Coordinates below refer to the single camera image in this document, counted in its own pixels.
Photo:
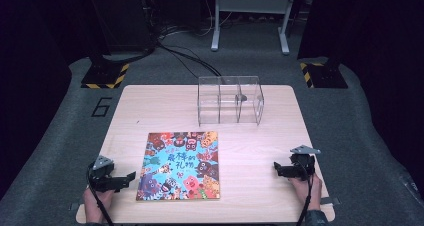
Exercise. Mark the black striped stand base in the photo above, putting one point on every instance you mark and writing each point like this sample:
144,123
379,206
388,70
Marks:
325,76
105,76

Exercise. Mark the person's left hand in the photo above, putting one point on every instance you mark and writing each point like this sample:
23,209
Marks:
96,204

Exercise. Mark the person's right hand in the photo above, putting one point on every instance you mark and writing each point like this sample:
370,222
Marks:
306,191

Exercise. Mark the colourful picture book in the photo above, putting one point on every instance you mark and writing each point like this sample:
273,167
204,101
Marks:
180,167

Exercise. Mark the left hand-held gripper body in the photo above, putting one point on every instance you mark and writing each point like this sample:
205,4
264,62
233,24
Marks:
103,181

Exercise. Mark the black cabinet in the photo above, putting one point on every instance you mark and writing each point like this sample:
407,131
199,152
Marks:
120,19

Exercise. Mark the white metal stand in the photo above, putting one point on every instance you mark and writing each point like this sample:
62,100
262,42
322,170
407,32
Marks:
253,6

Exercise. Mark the dark curtain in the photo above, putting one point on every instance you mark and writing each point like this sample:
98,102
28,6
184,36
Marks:
376,52
30,69

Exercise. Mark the small dark object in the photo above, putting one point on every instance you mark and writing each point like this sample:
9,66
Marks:
241,97

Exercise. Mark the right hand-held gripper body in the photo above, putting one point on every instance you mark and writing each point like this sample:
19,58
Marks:
301,166

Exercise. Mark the clear acrylic divided organizer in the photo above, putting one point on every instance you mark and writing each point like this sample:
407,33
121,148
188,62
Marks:
230,102

